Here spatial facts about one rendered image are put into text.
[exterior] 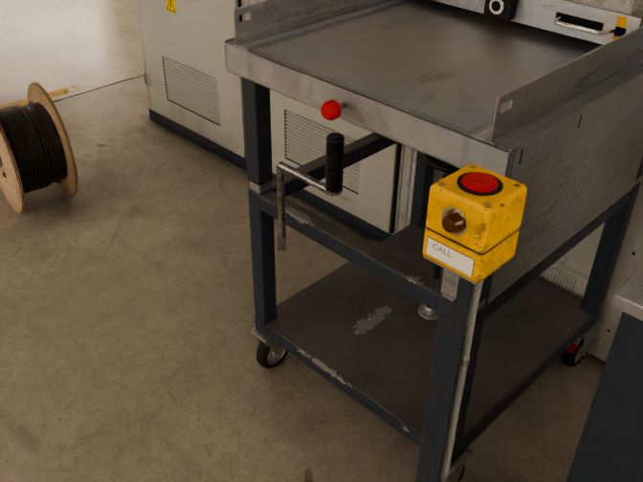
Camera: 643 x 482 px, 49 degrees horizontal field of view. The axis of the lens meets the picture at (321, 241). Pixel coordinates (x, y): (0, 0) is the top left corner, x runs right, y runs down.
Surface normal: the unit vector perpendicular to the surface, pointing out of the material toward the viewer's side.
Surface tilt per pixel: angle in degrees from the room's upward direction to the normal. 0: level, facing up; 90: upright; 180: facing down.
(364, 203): 90
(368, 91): 0
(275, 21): 90
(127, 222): 0
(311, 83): 90
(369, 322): 0
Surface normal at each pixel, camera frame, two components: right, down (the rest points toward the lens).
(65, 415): 0.01, -0.82
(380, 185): -0.70, 0.40
